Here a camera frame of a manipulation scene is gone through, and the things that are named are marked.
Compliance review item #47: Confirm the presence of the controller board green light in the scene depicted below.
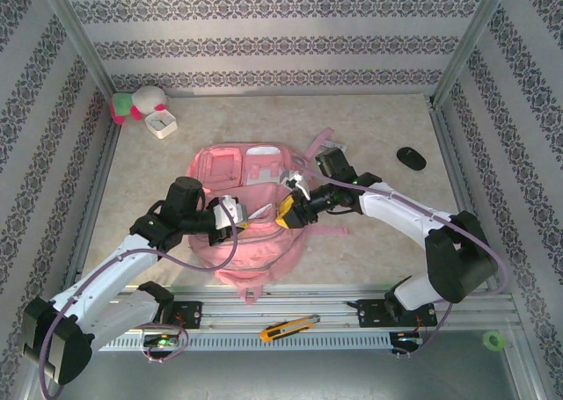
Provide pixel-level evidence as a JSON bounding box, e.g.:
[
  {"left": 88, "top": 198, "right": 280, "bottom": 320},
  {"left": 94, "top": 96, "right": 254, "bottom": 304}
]
[
  {"left": 391, "top": 331, "right": 423, "bottom": 346},
  {"left": 143, "top": 334, "right": 181, "bottom": 349}
]

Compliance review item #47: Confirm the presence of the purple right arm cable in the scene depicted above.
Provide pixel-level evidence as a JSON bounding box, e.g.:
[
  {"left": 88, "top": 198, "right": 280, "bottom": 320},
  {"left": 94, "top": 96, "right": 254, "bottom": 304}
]
[{"left": 285, "top": 156, "right": 511, "bottom": 361}]

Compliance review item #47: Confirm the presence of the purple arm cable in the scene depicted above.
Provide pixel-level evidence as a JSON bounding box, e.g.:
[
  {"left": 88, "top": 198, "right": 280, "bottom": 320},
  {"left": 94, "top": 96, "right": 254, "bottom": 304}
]
[
  {"left": 285, "top": 156, "right": 511, "bottom": 361},
  {"left": 37, "top": 226, "right": 241, "bottom": 399}
]

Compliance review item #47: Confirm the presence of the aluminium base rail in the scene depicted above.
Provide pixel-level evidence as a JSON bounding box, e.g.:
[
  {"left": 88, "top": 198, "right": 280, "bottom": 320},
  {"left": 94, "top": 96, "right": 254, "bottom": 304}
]
[{"left": 43, "top": 285, "right": 520, "bottom": 331}]

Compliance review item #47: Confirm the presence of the left controller board green light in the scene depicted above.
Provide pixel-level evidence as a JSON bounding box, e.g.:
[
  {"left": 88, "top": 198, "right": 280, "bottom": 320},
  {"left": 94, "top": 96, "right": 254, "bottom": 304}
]
[{"left": 143, "top": 334, "right": 181, "bottom": 349}]

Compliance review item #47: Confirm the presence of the slotted grey cable duct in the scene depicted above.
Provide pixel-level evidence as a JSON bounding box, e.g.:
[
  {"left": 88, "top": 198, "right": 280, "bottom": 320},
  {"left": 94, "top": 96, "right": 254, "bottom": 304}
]
[{"left": 99, "top": 331, "right": 392, "bottom": 352}]

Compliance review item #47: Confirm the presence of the aluminium frame post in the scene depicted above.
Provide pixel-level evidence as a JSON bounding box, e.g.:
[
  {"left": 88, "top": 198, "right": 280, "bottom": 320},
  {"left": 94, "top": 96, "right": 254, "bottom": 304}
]
[
  {"left": 37, "top": 0, "right": 118, "bottom": 106},
  {"left": 428, "top": 0, "right": 514, "bottom": 106}
]

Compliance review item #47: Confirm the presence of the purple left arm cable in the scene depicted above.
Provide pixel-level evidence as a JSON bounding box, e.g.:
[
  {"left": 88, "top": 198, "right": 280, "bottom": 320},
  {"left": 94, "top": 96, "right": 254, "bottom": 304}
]
[{"left": 37, "top": 226, "right": 241, "bottom": 399}]

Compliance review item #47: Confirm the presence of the green tape roll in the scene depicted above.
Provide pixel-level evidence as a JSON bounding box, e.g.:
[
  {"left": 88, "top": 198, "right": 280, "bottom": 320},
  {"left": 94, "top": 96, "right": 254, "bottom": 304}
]
[{"left": 482, "top": 331, "right": 506, "bottom": 352}]

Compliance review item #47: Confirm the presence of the white green pink plush toy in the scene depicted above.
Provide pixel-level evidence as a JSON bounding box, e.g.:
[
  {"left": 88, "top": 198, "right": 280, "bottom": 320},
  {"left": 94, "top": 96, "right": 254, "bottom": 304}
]
[{"left": 109, "top": 85, "right": 169, "bottom": 126}]

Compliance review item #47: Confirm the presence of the black computer mouse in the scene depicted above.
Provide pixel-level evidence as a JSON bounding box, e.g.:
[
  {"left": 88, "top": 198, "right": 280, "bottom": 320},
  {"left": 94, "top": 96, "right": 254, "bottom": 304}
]
[{"left": 396, "top": 147, "right": 428, "bottom": 171}]

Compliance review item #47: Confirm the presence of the yellow utility knife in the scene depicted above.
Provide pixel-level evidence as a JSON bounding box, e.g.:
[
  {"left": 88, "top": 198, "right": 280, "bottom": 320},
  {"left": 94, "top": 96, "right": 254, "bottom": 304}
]
[{"left": 259, "top": 314, "right": 322, "bottom": 344}]

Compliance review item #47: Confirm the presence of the aluminium side rail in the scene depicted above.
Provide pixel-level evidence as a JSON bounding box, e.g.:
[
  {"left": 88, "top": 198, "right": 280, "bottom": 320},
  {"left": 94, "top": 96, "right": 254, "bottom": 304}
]
[
  {"left": 426, "top": 94, "right": 501, "bottom": 294},
  {"left": 61, "top": 94, "right": 121, "bottom": 298}
]

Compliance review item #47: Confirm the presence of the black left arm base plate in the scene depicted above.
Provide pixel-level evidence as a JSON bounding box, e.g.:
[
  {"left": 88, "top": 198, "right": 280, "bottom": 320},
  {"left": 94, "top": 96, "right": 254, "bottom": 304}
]
[{"left": 122, "top": 301, "right": 203, "bottom": 331}]

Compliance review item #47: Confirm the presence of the white square desk clock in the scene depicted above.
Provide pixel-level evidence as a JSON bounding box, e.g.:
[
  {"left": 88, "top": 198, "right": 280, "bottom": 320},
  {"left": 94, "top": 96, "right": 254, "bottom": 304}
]
[{"left": 143, "top": 111, "right": 179, "bottom": 141}]

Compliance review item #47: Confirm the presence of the pink school backpack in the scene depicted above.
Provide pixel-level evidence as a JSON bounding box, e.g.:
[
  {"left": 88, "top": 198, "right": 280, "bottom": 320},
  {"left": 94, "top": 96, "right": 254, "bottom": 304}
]
[{"left": 186, "top": 127, "right": 348, "bottom": 305}]

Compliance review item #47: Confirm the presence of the right controller board green light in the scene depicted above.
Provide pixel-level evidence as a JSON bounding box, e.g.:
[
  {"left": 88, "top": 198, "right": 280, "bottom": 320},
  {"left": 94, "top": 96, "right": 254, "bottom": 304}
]
[{"left": 391, "top": 331, "right": 423, "bottom": 346}]

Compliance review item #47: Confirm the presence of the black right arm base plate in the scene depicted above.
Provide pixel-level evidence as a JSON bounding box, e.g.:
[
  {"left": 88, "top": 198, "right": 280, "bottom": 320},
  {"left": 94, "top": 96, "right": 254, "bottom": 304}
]
[{"left": 347, "top": 298, "right": 439, "bottom": 330}]

